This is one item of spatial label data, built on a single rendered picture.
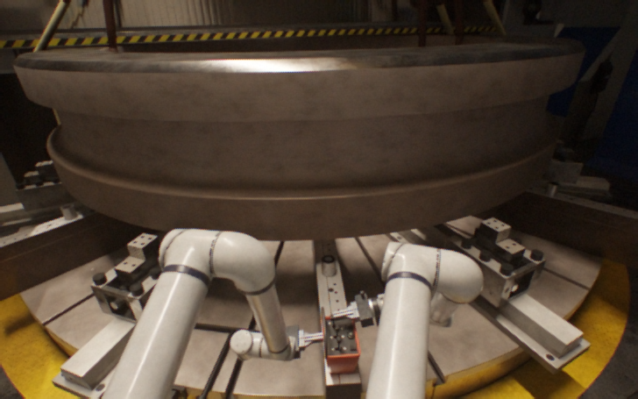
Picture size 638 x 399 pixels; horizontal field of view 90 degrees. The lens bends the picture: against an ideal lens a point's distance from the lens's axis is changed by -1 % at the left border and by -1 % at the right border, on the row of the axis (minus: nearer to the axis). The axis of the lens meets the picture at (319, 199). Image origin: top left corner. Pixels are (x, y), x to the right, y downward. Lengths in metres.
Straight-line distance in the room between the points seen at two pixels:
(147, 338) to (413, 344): 0.55
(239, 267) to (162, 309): 0.19
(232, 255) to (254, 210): 0.92
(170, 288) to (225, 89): 0.98
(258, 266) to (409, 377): 0.42
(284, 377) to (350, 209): 0.94
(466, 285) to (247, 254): 0.57
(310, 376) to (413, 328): 1.16
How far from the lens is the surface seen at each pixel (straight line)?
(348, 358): 1.36
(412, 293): 0.85
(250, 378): 1.93
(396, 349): 0.77
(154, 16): 4.42
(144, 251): 2.08
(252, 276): 0.84
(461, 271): 0.93
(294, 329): 1.47
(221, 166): 1.84
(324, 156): 1.72
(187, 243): 0.87
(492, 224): 2.21
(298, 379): 1.89
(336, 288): 1.76
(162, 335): 0.79
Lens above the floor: 1.90
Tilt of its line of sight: 28 degrees down
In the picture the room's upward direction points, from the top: 1 degrees counter-clockwise
